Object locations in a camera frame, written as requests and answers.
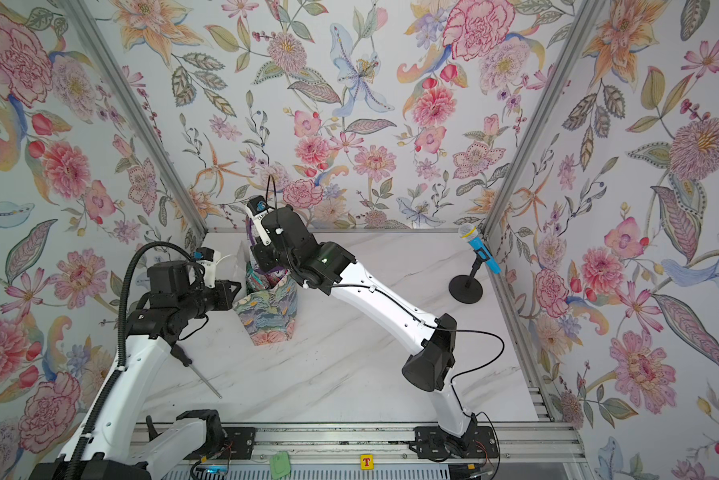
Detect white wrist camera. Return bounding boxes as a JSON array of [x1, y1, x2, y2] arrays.
[[193, 247, 222, 288], [245, 195, 271, 246]]

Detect green Fox's candy bag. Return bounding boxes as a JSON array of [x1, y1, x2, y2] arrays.
[[245, 262, 271, 294]]

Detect pink purple Fox's candy bag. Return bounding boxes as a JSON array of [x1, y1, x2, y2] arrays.
[[264, 268, 288, 288]]

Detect green tag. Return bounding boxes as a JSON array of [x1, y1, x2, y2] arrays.
[[269, 451, 291, 480]]

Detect floral white paper bag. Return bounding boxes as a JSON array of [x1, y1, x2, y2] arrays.
[[233, 239, 298, 346]]

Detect black handled screwdriver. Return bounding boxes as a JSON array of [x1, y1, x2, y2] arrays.
[[170, 343, 222, 399]]

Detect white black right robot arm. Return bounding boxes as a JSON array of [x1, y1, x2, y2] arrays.
[[245, 196, 477, 461]]

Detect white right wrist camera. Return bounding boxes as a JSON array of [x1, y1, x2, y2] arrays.
[[245, 195, 271, 246]]

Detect purple snack packet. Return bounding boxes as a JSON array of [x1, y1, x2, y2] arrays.
[[245, 218, 257, 249]]

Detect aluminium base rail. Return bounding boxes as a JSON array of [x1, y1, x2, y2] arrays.
[[223, 421, 585, 466]]

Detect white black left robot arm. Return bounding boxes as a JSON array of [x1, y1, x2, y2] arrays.
[[30, 247, 242, 479]]

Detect blue microphone on black stand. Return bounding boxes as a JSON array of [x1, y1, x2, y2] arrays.
[[449, 223, 501, 304]]

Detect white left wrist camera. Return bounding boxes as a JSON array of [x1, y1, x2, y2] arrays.
[[193, 247, 222, 288]]

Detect yellow T label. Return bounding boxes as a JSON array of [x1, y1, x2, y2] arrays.
[[361, 454, 375, 471]]

